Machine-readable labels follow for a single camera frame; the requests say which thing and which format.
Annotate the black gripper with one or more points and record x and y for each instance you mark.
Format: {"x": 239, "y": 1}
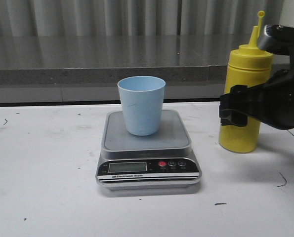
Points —
{"x": 271, "y": 103}

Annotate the yellow squeeze bottle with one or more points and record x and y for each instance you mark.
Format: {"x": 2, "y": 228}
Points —
{"x": 248, "y": 65}

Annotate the light blue plastic cup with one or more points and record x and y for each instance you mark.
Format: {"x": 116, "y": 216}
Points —
{"x": 142, "y": 101}

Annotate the silver electronic kitchen scale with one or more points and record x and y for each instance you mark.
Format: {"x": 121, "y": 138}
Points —
{"x": 157, "y": 164}

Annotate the grey stone counter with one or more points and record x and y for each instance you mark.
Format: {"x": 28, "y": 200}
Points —
{"x": 86, "y": 70}

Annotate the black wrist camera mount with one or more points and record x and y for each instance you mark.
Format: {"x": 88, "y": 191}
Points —
{"x": 278, "y": 40}

